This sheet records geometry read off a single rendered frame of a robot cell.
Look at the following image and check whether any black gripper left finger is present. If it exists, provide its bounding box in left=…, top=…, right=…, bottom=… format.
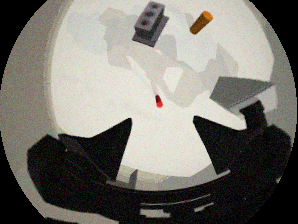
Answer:
left=59, top=117, right=133, bottom=181

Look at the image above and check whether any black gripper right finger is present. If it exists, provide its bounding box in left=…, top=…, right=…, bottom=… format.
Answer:
left=193, top=115, right=265, bottom=175

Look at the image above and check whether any orange-brown cylinder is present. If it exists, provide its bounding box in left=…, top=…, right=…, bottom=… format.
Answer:
left=189, top=11, right=213, bottom=35

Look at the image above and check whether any red peg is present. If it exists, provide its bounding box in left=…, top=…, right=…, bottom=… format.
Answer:
left=156, top=95, right=162, bottom=108

